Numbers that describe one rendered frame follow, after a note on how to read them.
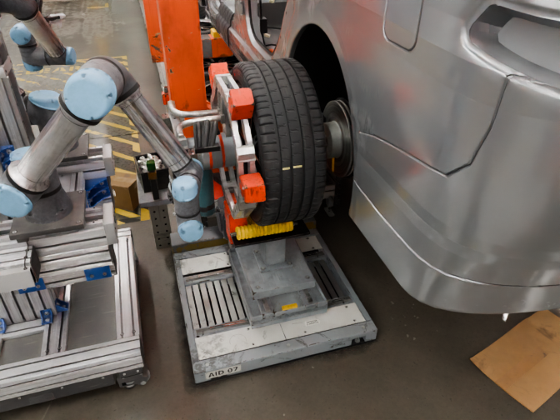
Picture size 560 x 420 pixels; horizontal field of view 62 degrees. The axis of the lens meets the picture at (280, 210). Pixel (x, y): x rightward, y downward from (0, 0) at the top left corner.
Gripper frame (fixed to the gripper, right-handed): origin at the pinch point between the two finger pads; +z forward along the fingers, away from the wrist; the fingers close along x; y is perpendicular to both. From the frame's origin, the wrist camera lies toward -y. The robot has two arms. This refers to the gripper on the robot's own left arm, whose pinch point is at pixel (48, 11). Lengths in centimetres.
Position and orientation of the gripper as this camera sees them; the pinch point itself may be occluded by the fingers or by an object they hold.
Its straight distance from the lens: 261.0
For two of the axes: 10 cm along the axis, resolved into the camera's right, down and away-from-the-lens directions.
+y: -1.4, 8.2, 5.5
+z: -0.5, -5.7, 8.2
